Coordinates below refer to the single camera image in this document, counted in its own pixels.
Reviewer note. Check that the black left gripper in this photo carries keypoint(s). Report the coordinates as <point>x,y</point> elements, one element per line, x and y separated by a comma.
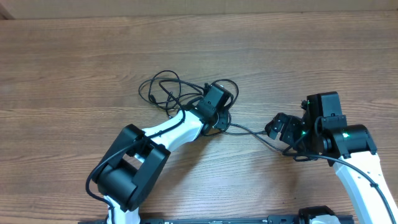
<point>223,122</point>

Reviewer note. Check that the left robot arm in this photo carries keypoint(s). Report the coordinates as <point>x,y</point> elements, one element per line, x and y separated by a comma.
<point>130,168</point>

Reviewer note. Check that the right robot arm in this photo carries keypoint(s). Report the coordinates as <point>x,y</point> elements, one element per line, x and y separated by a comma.
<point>323,133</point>

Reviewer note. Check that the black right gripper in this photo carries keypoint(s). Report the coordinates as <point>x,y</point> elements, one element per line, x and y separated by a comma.
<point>289,123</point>

